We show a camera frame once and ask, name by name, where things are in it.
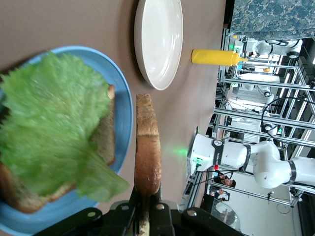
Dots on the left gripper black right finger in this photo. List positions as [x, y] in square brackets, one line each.
[162, 221]

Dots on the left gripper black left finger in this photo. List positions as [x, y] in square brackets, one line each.
[118, 218]

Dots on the brown bread slice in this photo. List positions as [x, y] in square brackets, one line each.
[147, 147]
[105, 142]

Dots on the green lettuce leaf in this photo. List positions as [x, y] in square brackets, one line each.
[49, 123]

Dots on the yellow squeeze bottle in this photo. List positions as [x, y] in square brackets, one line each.
[211, 57]

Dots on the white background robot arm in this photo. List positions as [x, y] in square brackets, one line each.
[275, 48]

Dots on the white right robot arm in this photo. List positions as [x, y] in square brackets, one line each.
[236, 155]

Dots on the blue round plate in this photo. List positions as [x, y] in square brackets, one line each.
[121, 105]

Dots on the beige round plate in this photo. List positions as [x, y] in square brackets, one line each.
[160, 41]

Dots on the round glass table top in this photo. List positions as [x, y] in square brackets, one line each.
[226, 214]

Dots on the dark haired person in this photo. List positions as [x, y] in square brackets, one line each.
[227, 183]

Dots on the camouflage patterned cloth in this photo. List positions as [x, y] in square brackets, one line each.
[270, 17]

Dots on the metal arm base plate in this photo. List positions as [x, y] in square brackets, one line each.
[190, 167]

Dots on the aluminium frame cage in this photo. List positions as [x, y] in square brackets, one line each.
[258, 83]

